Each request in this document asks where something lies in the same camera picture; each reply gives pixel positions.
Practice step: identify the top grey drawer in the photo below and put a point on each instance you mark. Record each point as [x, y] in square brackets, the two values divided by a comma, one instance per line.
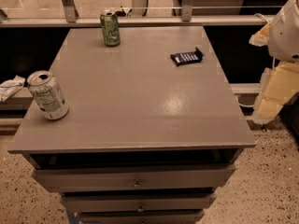
[134, 178]

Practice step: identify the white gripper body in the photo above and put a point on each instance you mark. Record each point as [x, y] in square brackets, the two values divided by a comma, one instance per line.
[286, 34]

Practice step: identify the crumpled white packet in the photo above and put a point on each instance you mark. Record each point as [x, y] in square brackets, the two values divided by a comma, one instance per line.
[10, 87]

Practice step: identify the grey drawer cabinet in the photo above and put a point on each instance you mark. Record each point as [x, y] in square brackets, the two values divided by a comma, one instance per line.
[131, 106]

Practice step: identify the white 7up can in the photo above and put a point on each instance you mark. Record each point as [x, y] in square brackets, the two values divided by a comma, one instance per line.
[48, 95]

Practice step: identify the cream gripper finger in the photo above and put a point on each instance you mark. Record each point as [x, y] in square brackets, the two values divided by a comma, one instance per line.
[260, 38]
[277, 87]

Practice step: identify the metal window rail frame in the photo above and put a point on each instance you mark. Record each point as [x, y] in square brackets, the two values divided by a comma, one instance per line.
[86, 13]

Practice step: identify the grey drawer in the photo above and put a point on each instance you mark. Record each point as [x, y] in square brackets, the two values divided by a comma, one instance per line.
[134, 178]
[138, 203]
[149, 217]

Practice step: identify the dark blue snack bar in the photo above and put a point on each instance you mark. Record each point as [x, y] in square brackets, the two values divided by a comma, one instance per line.
[184, 58]

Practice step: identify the bottom grey drawer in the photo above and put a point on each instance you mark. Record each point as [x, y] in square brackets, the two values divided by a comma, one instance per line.
[149, 217]

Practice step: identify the middle grey drawer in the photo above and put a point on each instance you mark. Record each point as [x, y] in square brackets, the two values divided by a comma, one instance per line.
[138, 203]

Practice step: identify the green soda can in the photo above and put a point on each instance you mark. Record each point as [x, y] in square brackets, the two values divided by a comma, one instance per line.
[110, 27]

